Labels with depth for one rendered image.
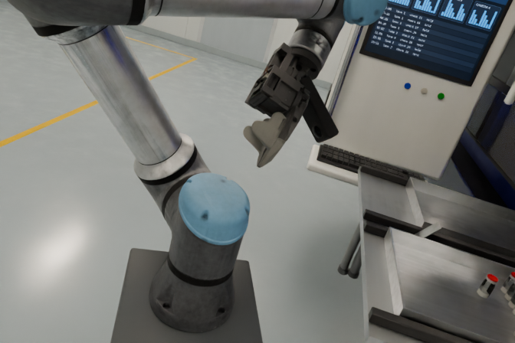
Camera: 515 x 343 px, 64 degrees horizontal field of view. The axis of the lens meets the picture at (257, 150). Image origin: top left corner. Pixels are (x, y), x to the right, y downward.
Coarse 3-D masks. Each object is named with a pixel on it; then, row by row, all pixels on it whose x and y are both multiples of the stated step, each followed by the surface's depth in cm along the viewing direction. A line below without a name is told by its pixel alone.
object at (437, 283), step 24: (384, 240) 93; (408, 240) 92; (432, 240) 91; (408, 264) 86; (432, 264) 89; (456, 264) 91; (480, 264) 91; (408, 288) 79; (432, 288) 81; (456, 288) 83; (408, 312) 69; (432, 312) 74; (456, 312) 76; (480, 312) 78; (504, 312) 80; (480, 336) 67; (504, 336) 74
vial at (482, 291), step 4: (484, 280) 82; (488, 280) 81; (484, 284) 82; (488, 284) 81; (492, 284) 81; (480, 288) 83; (484, 288) 82; (488, 288) 81; (492, 288) 81; (480, 292) 83; (484, 292) 82; (488, 292) 82; (484, 296) 82; (488, 296) 82
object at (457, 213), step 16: (416, 192) 121; (432, 192) 122; (448, 192) 121; (416, 208) 107; (432, 208) 114; (448, 208) 117; (464, 208) 120; (480, 208) 121; (496, 208) 120; (416, 224) 103; (448, 224) 108; (464, 224) 110; (480, 224) 113; (496, 224) 115; (512, 224) 118; (464, 240) 98; (480, 240) 97; (496, 240) 106; (512, 240) 109; (512, 256) 97
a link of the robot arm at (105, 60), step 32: (64, 32) 52; (96, 32) 55; (96, 64) 57; (128, 64) 60; (96, 96) 62; (128, 96) 61; (128, 128) 64; (160, 128) 67; (160, 160) 69; (192, 160) 72; (160, 192) 72
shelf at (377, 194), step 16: (368, 176) 124; (368, 192) 114; (384, 192) 116; (400, 192) 119; (368, 208) 105; (384, 208) 107; (400, 208) 110; (368, 240) 91; (368, 256) 86; (384, 256) 87; (368, 272) 81; (384, 272) 82; (368, 288) 76; (384, 288) 78; (368, 304) 72; (384, 304) 74; (368, 320) 69; (368, 336) 66; (384, 336) 66; (400, 336) 67
